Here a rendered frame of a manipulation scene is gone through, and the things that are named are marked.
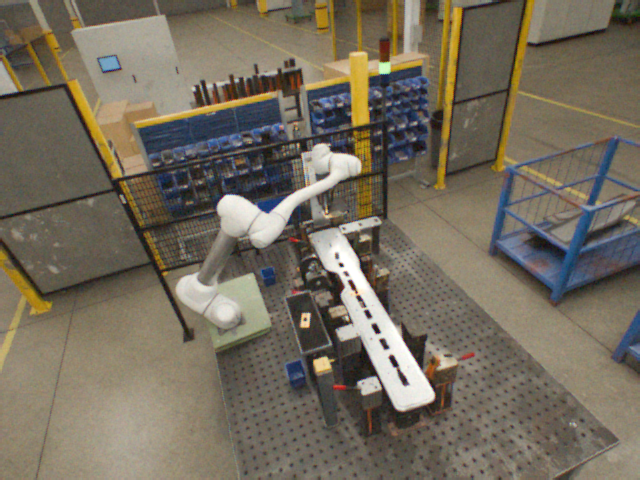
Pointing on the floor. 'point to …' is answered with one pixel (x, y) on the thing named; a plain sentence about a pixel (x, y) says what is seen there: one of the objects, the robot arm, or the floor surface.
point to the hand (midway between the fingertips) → (326, 209)
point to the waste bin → (435, 137)
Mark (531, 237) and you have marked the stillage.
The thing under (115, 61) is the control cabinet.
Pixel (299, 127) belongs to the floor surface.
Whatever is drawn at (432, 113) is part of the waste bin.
